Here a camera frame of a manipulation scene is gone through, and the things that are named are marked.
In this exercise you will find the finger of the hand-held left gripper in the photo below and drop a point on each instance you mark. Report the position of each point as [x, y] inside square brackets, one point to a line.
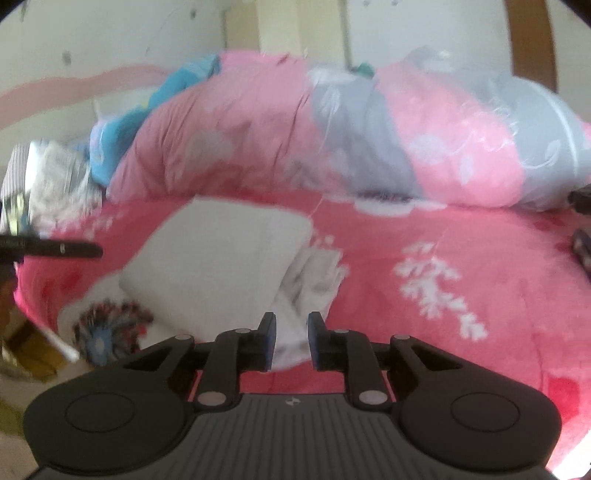
[64, 249]

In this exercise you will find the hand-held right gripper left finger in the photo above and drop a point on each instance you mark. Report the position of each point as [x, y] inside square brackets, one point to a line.
[269, 339]

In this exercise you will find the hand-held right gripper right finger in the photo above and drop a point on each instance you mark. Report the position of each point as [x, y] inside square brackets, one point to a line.
[315, 339]

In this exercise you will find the white shirt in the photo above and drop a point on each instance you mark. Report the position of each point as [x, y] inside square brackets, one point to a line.
[217, 267]

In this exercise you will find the white crumpled clothes pile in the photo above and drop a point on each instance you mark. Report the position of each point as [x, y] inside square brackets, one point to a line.
[60, 184]

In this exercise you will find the black smartphone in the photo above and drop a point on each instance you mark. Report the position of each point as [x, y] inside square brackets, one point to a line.
[16, 212]

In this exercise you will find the blue quilt with bow print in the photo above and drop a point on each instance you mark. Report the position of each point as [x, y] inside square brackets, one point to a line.
[120, 134]

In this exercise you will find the pink floral bed blanket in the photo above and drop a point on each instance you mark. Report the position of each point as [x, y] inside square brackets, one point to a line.
[438, 286]

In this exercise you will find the pink and grey floral quilt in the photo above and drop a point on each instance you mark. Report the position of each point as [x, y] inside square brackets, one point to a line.
[369, 138]

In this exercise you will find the dark plaid flat pouch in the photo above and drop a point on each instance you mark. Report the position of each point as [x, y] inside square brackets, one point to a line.
[584, 254]

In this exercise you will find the black bag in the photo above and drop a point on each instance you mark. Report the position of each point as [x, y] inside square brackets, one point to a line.
[581, 199]

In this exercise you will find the brown wooden door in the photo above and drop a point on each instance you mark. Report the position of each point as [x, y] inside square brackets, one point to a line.
[531, 41]

